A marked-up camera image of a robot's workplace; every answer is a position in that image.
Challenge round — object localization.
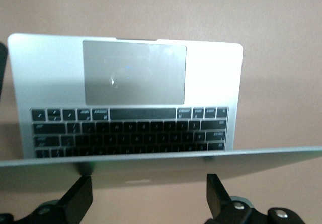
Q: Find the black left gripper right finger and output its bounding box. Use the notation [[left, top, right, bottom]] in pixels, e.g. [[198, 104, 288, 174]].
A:
[[205, 173, 306, 224]]

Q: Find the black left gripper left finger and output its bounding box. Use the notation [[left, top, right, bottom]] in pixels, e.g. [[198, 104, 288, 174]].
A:
[[0, 175, 94, 224]]

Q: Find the silver laptop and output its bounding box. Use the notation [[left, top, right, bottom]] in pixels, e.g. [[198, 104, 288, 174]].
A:
[[0, 32, 322, 192]]

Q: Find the black mouse pad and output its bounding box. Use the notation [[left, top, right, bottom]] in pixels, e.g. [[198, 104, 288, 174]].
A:
[[0, 42, 9, 98]]

